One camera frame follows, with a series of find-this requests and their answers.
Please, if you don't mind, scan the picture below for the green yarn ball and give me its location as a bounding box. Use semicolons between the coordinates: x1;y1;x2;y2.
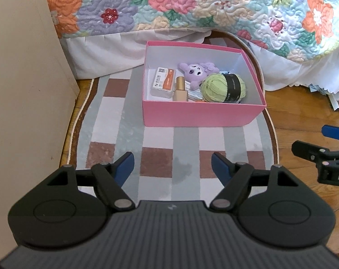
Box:
200;73;247;104

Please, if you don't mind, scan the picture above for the purple plush toy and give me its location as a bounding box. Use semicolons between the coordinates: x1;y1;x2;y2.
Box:
178;62;219;89

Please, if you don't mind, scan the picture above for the beige cabinet panel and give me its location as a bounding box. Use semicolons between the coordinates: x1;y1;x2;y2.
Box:
0;0;81;261

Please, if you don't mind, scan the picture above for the pink cardboard box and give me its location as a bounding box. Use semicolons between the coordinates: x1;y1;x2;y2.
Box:
142;41;267;127

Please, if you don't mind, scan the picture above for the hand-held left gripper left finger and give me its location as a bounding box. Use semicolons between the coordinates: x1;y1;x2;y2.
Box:
32;151;136;211

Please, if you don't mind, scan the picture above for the pile of papers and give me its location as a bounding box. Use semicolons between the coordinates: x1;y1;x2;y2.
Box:
308;82;339;113

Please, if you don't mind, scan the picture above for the clear case orange label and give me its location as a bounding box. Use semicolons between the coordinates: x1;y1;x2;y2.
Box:
151;67;177;99

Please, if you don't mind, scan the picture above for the small white tissue packet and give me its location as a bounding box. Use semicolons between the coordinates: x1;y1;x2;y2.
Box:
186;81;205;97

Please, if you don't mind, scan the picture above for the floral quilt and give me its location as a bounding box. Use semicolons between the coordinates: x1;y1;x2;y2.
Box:
42;0;339;63

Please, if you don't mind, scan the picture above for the beige foundation bottle gold cap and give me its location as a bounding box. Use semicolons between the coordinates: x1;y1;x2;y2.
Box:
172;76;190;102

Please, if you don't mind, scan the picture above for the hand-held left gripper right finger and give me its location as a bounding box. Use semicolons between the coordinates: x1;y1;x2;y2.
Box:
209;152;308;210

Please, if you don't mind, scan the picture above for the checkered rug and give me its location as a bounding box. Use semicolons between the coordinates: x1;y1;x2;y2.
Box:
59;29;279;202

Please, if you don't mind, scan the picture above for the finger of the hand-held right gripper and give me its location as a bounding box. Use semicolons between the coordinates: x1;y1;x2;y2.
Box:
291;140;339;171
321;125;339;142

